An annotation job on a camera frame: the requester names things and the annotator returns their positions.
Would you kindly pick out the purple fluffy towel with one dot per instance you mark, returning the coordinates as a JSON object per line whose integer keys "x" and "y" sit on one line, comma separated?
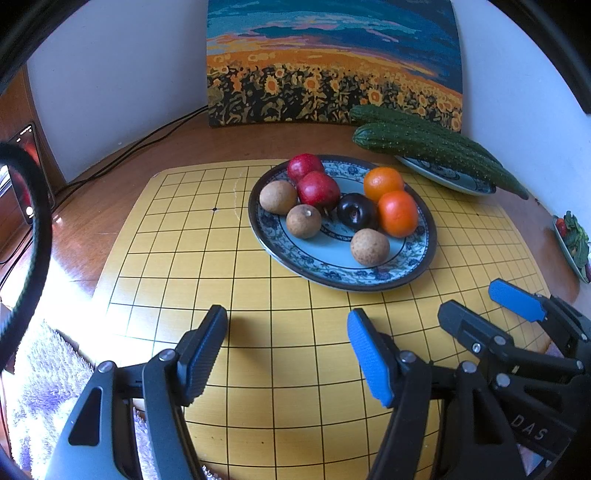
{"x": 41, "y": 383}

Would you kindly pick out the large blue white porcelain plate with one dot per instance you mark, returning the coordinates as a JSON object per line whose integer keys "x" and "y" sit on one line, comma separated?
{"x": 323, "y": 258}

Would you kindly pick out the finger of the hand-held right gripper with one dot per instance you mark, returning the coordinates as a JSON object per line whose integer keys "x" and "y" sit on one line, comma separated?
{"x": 517, "y": 300}
{"x": 466, "y": 323}

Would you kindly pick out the red apple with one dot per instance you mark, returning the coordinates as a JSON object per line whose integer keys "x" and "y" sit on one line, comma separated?
{"x": 304, "y": 166}
{"x": 318, "y": 190}

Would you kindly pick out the green cucumber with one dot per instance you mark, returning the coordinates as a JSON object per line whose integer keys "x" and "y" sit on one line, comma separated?
{"x": 383, "y": 114}
{"x": 415, "y": 143}

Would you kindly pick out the dark purple plum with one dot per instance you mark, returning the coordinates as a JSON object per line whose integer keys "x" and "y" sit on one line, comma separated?
{"x": 356, "y": 211}

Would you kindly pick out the small dish with vegetables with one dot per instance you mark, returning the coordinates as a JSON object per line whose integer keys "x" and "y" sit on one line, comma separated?
{"x": 575, "y": 235}

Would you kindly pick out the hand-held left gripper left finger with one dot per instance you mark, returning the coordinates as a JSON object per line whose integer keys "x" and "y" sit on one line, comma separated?
{"x": 203, "y": 355}

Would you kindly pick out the brown kiwi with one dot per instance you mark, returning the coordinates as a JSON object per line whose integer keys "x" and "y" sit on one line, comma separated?
{"x": 303, "y": 221}
{"x": 278, "y": 197}
{"x": 369, "y": 248}

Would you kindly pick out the sunflower field painting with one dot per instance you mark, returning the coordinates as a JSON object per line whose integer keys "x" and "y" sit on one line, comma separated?
{"x": 323, "y": 55}

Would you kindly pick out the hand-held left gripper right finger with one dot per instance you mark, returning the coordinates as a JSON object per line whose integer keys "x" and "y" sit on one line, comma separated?
{"x": 369, "y": 355}

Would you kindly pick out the yellow grid game board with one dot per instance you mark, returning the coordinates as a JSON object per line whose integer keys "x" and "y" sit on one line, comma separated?
{"x": 184, "y": 258}

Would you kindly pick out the orange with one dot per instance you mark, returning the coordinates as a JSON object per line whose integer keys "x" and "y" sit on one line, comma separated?
{"x": 383, "y": 182}
{"x": 398, "y": 214}

